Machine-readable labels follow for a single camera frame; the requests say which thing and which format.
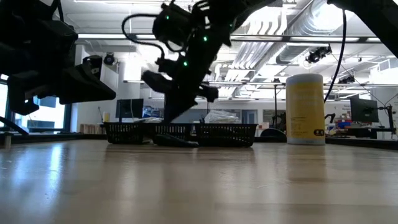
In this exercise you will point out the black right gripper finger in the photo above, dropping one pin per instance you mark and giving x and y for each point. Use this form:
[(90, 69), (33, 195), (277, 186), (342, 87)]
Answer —
[(186, 99), (171, 105)]

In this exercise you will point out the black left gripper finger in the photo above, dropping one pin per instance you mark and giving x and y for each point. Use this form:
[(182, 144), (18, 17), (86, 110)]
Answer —
[(81, 96), (88, 82)]

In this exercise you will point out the clear bag with dark item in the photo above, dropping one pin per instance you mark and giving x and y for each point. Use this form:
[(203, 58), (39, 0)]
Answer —
[(152, 120)]

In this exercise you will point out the black monitor on arm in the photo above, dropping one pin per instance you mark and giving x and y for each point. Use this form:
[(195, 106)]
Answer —
[(363, 110)]

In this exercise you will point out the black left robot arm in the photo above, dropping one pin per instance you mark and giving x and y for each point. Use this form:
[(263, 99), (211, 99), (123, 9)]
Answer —
[(31, 31)]

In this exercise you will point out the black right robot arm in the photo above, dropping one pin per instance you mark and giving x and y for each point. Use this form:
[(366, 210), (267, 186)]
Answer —
[(217, 18)]

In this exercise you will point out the black slotted plastic basket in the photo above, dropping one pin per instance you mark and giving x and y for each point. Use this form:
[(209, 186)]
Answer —
[(124, 133), (177, 132), (227, 135)]

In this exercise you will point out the large glass window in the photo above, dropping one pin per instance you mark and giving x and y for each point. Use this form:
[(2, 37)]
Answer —
[(40, 118)]

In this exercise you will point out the small yellow container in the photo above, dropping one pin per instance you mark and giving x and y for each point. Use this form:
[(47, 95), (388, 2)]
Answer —
[(106, 117)]

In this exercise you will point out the wooden slat crate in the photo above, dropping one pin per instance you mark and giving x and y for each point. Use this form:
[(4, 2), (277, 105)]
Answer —
[(90, 128)]

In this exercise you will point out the dark blue shave butter tube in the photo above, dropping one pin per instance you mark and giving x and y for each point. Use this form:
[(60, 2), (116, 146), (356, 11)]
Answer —
[(174, 141)]

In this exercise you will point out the black computer monitor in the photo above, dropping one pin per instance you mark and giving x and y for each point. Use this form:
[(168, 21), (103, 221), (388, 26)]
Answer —
[(129, 107)]

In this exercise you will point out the yellow white wipes canister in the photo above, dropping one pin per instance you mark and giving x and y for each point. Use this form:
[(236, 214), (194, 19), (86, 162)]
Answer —
[(304, 109)]

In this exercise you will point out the cluttered black background desk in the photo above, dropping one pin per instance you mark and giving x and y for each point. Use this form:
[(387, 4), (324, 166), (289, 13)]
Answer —
[(343, 125)]

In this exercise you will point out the black ceiling camera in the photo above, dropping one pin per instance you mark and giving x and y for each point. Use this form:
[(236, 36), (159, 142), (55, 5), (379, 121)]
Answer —
[(314, 56), (109, 59), (346, 80)]

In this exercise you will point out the silver ventilation duct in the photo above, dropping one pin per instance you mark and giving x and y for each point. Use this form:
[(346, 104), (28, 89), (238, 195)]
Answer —
[(311, 18)]

